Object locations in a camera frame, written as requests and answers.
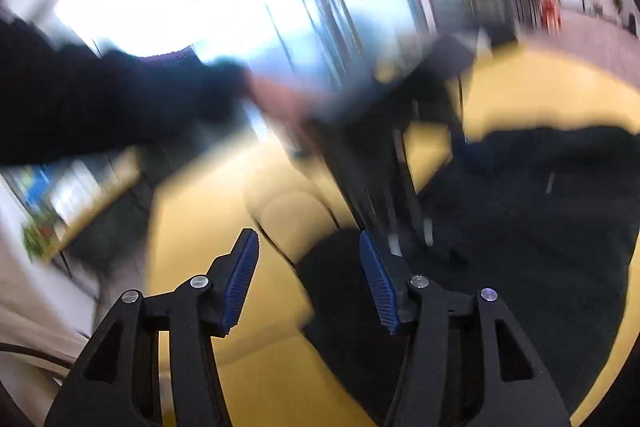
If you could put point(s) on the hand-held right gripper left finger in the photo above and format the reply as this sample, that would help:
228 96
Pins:
240 287

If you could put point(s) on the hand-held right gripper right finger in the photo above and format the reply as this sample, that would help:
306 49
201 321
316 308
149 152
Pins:
380 287

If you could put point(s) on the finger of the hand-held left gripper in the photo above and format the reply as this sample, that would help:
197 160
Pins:
467 149
370 177

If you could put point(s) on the black fleece jacket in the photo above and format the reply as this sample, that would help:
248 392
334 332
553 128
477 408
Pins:
525 257

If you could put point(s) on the person's left forearm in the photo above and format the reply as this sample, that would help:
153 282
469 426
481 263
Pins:
100 107

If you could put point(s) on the person's left hand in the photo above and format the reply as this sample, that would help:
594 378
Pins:
280 99

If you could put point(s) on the stack of red crates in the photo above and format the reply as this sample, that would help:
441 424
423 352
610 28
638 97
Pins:
549 4

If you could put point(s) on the green leafy plant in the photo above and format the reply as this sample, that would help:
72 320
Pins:
37 237

